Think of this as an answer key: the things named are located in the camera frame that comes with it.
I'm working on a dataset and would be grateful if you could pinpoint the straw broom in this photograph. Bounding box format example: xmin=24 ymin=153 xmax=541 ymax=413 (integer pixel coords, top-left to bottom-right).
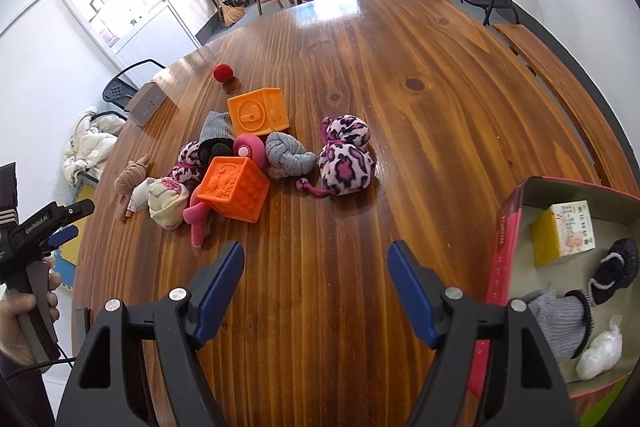
xmin=219 ymin=2 xmax=245 ymax=28

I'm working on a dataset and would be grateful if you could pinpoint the red-rimmed cardboard storage box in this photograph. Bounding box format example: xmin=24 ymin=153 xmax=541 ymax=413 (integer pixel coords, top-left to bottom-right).
xmin=486 ymin=177 xmax=639 ymax=399

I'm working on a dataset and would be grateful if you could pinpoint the yellow printed cardboard box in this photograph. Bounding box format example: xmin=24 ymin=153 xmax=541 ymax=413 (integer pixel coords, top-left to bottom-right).
xmin=529 ymin=200 xmax=596 ymax=268

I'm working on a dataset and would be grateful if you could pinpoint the grey tissue box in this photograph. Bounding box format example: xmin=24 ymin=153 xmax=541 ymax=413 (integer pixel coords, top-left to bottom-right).
xmin=125 ymin=82 xmax=167 ymax=128

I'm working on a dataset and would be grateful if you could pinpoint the grey knotted sock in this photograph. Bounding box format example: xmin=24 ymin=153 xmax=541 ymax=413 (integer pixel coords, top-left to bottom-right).
xmin=265 ymin=132 xmax=318 ymax=179

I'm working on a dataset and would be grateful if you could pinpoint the black white striped sock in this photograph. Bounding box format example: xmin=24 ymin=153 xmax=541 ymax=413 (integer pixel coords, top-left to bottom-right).
xmin=587 ymin=237 xmax=639 ymax=306

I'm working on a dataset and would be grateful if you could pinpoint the wooden bench beside table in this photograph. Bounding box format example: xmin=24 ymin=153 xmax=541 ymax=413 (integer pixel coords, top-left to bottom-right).
xmin=492 ymin=23 xmax=639 ymax=195

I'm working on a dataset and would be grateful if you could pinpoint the orange embossed rubber cube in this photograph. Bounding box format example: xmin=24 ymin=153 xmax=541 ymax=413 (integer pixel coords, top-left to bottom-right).
xmin=198 ymin=156 xmax=270 ymax=223

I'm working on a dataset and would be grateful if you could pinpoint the small pink leopard sock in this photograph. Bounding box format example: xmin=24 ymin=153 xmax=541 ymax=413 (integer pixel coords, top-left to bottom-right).
xmin=168 ymin=141 xmax=203 ymax=190

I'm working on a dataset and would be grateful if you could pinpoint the black chair left of table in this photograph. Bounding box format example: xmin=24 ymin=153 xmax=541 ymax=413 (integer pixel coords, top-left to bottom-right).
xmin=102 ymin=59 xmax=165 ymax=110

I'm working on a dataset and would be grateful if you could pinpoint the red pompom ball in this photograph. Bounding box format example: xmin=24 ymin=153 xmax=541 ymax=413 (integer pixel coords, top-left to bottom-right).
xmin=213 ymin=63 xmax=234 ymax=84

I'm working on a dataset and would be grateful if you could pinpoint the pink round rubber toy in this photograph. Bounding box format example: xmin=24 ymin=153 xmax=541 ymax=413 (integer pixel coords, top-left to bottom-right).
xmin=233 ymin=134 xmax=267 ymax=169

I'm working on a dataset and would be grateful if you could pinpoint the person's left hand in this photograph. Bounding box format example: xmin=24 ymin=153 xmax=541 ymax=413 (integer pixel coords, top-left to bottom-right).
xmin=0 ymin=256 xmax=62 ymax=366

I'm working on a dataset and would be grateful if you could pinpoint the white plastic bag wad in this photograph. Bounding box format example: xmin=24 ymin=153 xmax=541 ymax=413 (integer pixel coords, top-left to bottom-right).
xmin=576 ymin=314 xmax=623 ymax=381

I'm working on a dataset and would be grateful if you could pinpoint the orange flat-faced rubber cube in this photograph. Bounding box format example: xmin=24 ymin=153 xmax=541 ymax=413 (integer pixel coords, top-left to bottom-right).
xmin=228 ymin=87 xmax=290 ymax=136

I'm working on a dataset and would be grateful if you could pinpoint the grey ribbed sock in box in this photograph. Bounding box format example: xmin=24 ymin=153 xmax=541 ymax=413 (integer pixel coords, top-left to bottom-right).
xmin=522 ymin=289 xmax=593 ymax=363

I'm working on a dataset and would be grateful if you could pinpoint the pink rubber mushroom toy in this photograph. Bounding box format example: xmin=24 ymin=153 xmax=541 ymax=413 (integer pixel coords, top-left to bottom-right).
xmin=182 ymin=187 xmax=209 ymax=248

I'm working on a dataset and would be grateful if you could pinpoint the blue yellow foam mat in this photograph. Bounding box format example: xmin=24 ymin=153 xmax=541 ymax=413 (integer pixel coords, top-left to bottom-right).
xmin=54 ymin=184 xmax=96 ymax=291

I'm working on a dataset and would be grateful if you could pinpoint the white jacket on chair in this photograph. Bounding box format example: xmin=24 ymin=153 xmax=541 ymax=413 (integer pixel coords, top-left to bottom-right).
xmin=62 ymin=106 xmax=127 ymax=187

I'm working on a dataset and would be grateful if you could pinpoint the pink leopard fleece bundle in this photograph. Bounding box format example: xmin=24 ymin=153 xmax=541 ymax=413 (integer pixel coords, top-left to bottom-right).
xmin=296 ymin=114 xmax=375 ymax=198

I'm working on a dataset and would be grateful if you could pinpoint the cream knit sock bundle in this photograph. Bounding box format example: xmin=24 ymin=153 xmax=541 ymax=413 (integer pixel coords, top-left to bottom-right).
xmin=127 ymin=177 xmax=189 ymax=230

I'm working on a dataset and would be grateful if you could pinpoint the grey and black sock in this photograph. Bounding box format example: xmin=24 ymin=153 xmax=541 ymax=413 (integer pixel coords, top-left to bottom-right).
xmin=198 ymin=111 xmax=235 ymax=167

